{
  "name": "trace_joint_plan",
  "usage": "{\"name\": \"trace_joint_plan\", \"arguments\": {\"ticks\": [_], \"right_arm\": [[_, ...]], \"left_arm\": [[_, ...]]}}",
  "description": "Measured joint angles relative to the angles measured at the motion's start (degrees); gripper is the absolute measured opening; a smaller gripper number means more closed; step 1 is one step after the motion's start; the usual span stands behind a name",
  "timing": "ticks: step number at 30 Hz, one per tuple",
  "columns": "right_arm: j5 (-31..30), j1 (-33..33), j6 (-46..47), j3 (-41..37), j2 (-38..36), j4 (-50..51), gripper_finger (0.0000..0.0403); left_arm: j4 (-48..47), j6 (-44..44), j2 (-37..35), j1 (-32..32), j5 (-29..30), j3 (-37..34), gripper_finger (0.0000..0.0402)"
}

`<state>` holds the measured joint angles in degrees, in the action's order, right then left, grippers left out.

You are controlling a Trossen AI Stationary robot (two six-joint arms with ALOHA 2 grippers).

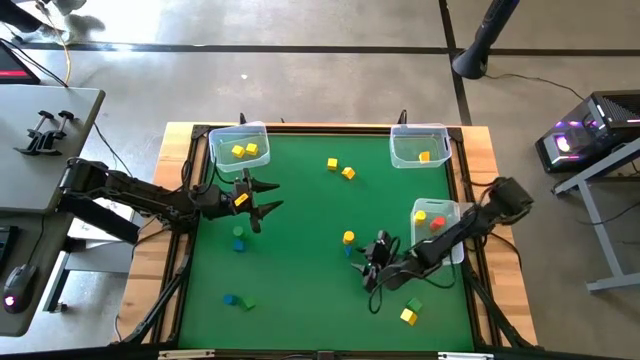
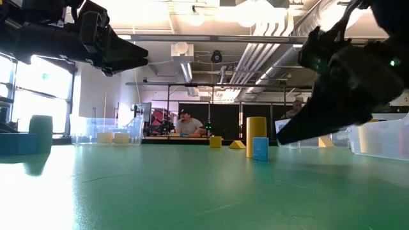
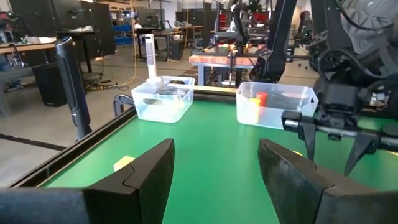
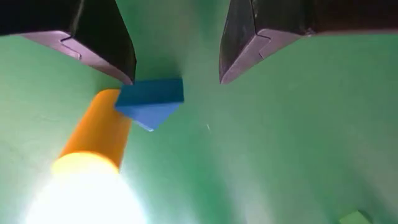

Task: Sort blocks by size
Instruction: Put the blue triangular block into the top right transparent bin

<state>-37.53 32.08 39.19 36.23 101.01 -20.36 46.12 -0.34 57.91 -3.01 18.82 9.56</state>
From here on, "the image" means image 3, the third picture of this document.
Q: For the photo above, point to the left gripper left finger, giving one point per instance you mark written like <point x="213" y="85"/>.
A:
<point x="140" y="193"/>

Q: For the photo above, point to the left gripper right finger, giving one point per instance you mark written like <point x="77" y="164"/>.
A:
<point x="295" y="193"/>

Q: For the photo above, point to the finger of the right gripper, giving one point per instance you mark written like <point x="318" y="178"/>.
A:
<point x="308" y="140"/>
<point x="359" y="149"/>

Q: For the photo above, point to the yellow cube block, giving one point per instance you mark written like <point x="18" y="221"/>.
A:
<point x="122" y="162"/>

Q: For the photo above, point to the red cylinder block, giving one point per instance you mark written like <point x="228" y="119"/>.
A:
<point x="262" y="98"/>

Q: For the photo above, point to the black background robot arm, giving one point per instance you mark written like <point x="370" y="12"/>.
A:
<point x="239" y="28"/>

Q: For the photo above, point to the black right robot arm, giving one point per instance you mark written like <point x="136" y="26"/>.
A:
<point x="323" y="25"/>

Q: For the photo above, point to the clear plastic bin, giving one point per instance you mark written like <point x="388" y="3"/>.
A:
<point x="155" y="112"/>
<point x="289" y="102"/>

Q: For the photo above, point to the orange top workbench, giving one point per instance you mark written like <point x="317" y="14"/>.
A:
<point x="217" y="59"/>

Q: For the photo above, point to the white tower fan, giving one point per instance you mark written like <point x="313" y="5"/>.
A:
<point x="150" y="56"/>

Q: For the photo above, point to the black computer tower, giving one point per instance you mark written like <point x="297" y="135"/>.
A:
<point x="49" y="84"/>

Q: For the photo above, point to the blue storage bin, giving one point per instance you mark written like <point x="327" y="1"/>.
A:
<point x="122" y="28"/>
<point x="122" y="40"/>

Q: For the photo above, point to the wooden top desk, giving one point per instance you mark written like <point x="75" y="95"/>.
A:
<point x="28" y="47"/>

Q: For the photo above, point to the black aluminium table frame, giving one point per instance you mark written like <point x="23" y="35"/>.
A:
<point x="77" y="151"/>

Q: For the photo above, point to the black table frame bracket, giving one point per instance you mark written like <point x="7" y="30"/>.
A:
<point x="119" y="99"/>

